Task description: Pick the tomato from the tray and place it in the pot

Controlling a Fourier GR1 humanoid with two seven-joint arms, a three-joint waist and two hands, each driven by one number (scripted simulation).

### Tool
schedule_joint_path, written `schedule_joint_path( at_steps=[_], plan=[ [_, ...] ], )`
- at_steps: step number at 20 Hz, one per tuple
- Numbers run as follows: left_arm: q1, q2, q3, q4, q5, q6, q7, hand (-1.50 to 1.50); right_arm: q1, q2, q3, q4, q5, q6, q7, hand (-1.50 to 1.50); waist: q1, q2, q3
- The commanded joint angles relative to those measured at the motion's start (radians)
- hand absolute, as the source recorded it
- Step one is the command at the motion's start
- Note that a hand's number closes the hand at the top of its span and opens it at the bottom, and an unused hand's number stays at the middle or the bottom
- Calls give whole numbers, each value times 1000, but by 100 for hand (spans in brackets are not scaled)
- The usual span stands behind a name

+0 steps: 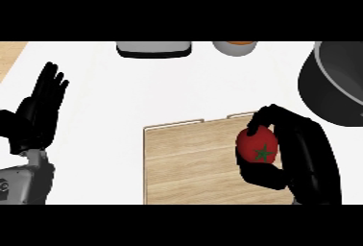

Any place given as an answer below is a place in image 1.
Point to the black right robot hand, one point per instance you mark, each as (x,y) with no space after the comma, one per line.
(303,153)

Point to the pale wooden tray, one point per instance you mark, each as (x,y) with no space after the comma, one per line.
(198,166)

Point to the grey cup with orange content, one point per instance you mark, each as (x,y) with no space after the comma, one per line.
(235,48)

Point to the red tomato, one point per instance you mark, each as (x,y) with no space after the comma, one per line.
(257,145)

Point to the dark grey pot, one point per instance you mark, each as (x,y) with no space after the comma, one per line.
(334,83)

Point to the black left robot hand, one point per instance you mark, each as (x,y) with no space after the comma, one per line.
(37,109)

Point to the grey and black appliance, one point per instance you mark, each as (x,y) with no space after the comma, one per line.
(154,49)

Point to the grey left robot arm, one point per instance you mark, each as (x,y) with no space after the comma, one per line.
(26,179)

